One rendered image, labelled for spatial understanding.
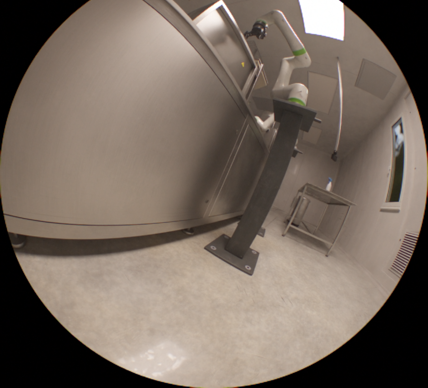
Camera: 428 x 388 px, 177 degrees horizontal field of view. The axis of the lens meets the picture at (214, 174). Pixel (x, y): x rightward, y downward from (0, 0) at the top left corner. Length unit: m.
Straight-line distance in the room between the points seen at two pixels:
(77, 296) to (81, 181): 0.30
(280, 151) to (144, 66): 0.69
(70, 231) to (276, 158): 0.88
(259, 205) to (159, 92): 0.65
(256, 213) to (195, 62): 0.70
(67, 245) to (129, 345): 0.36
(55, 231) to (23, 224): 0.10
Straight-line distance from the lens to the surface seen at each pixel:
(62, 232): 0.44
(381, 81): 2.94
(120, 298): 0.47
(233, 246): 0.81
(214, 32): 0.91
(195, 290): 0.55
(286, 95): 1.02
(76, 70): 0.35
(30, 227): 0.46
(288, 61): 1.34
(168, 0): 0.50
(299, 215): 3.17
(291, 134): 0.80
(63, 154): 0.35
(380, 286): 2.09
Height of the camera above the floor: 0.42
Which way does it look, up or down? 2 degrees down
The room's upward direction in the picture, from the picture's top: 23 degrees clockwise
